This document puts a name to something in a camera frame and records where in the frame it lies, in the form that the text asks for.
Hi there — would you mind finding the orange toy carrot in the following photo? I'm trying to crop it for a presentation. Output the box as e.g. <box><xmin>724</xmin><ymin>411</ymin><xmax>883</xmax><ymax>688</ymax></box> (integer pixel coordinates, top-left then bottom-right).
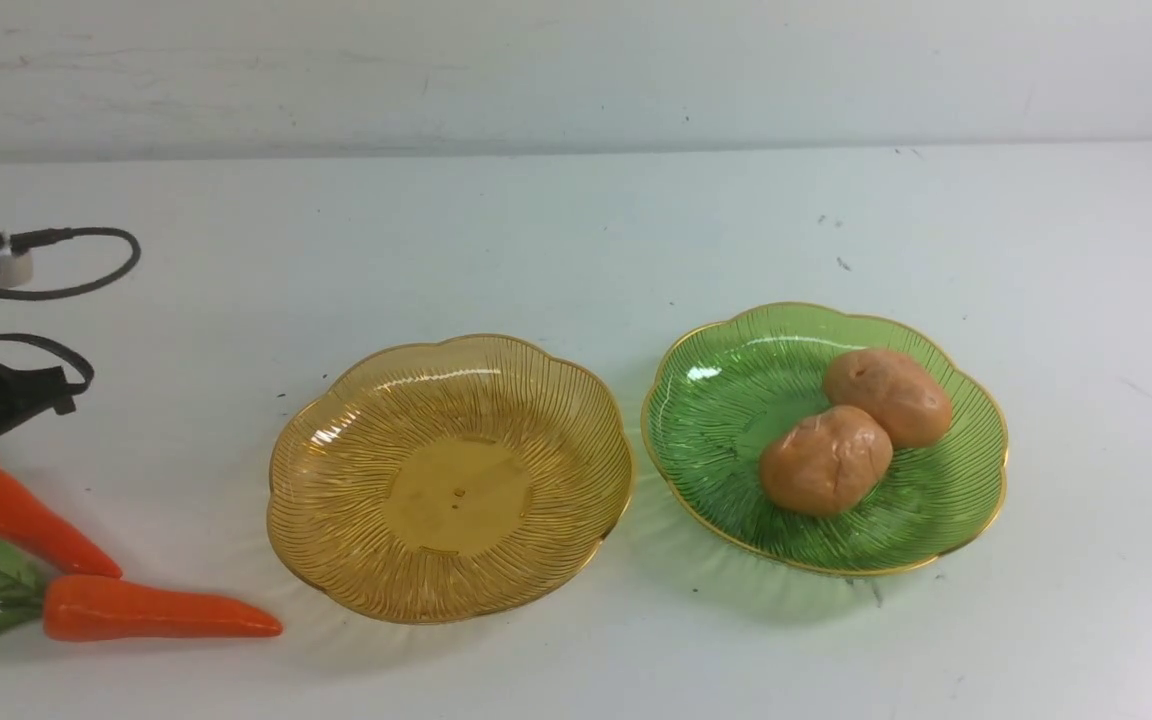
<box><xmin>0</xmin><ymin>541</ymin><xmax>285</xmax><ymax>643</ymax></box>
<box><xmin>0</xmin><ymin>469</ymin><xmax>123</xmax><ymax>579</ymax></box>

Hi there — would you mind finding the smooth tan toy potato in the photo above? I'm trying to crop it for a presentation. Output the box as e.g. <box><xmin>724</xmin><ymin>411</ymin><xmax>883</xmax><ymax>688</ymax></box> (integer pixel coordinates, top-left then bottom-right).
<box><xmin>823</xmin><ymin>348</ymin><xmax>954</xmax><ymax>448</ymax></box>

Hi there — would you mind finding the wrinkled tan toy potato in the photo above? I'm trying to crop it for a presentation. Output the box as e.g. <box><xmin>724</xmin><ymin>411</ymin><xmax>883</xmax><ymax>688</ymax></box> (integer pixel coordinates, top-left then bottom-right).
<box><xmin>759</xmin><ymin>406</ymin><xmax>893</xmax><ymax>518</ymax></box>

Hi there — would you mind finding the amber ribbed plastic plate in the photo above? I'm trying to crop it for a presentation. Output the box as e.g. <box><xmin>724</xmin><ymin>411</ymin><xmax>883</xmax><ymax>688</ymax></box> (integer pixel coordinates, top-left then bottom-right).
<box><xmin>266</xmin><ymin>334</ymin><xmax>637</xmax><ymax>626</ymax></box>

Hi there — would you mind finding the green ribbed plastic plate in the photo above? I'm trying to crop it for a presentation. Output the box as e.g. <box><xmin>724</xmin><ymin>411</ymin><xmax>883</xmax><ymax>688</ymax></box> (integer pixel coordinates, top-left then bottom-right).
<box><xmin>641</xmin><ymin>302</ymin><xmax>1009</xmax><ymax>578</ymax></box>

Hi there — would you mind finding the black camera cable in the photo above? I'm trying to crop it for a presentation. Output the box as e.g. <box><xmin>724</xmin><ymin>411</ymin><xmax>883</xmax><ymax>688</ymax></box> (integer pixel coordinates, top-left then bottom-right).
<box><xmin>0</xmin><ymin>227</ymin><xmax>142</xmax><ymax>301</ymax></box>

